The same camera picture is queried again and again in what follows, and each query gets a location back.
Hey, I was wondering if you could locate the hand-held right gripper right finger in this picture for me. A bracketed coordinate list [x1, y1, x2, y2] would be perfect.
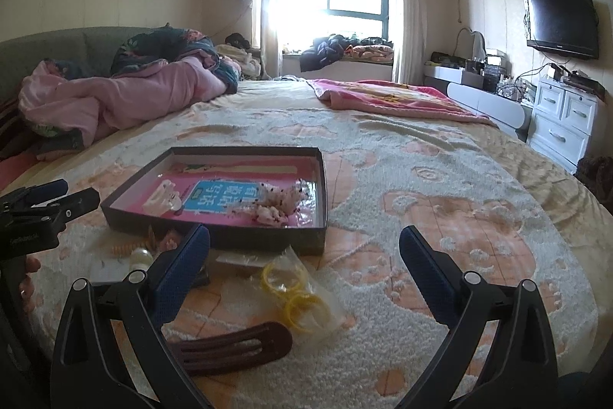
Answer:
[399, 225, 559, 409]

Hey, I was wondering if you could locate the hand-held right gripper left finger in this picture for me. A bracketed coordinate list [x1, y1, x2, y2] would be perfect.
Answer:
[50, 224, 211, 409]

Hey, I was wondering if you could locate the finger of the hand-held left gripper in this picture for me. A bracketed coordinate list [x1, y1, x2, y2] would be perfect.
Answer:
[0, 179, 69, 218]
[29, 189, 101, 230]

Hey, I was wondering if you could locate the pink hair clip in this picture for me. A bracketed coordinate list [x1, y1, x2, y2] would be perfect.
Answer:
[148, 227, 184, 253]

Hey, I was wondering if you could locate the dark grey pink-lined box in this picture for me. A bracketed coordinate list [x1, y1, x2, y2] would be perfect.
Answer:
[100, 146, 329, 256]

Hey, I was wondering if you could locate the orange spiral hair tie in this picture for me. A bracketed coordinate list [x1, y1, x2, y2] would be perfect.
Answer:
[109, 237, 147, 259]

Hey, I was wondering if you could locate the brown hair clip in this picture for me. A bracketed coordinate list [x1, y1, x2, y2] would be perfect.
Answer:
[165, 321, 294, 377]

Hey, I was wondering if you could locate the bag of yellow hair ties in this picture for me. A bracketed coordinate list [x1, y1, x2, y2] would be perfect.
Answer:
[251, 246, 344, 335]

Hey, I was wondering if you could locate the person's left hand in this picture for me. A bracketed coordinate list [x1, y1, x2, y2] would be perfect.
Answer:
[18, 256, 43, 301]

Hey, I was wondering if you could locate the clear plastic wrapper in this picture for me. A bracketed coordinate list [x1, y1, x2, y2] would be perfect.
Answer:
[214, 252, 269, 278]

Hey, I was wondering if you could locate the white hair claw clip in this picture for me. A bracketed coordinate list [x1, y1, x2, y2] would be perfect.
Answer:
[144, 180, 185, 214]

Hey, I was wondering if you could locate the polka dot bow packet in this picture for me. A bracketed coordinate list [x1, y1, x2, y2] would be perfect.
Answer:
[230, 181, 308, 228]

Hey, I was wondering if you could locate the pink quilt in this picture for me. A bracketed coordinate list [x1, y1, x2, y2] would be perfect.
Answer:
[18, 54, 231, 152]

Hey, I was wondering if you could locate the green padded headboard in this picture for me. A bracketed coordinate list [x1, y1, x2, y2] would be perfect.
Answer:
[0, 26, 141, 104]

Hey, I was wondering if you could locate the dark floral quilt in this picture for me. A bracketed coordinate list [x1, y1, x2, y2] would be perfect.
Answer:
[109, 26, 241, 96]

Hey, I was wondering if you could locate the pink printed blanket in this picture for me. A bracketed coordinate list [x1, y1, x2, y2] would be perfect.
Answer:
[305, 78, 500, 128]

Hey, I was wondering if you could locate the white desk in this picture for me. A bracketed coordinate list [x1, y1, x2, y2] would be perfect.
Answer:
[423, 64, 535, 144]

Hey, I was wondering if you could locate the dark brown cloth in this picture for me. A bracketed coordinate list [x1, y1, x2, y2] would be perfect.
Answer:
[575, 157, 613, 200]

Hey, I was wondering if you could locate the white drawer cabinet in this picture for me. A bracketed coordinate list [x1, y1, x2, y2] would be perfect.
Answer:
[527, 76, 607, 176]

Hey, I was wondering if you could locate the pink floral cushion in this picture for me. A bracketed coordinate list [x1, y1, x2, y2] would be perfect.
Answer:
[347, 44, 395, 61]

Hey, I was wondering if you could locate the dark jacket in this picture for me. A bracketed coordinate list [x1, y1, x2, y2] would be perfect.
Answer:
[299, 34, 356, 72]

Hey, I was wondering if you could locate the black set-top box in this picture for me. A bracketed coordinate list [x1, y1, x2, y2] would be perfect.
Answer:
[562, 75, 613, 97]

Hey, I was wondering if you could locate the sheer curtain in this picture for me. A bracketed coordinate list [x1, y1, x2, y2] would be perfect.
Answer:
[390, 0, 428, 85]
[248, 0, 284, 80]

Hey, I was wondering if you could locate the black wall television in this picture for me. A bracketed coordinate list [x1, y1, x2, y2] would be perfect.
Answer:
[523, 0, 601, 61]

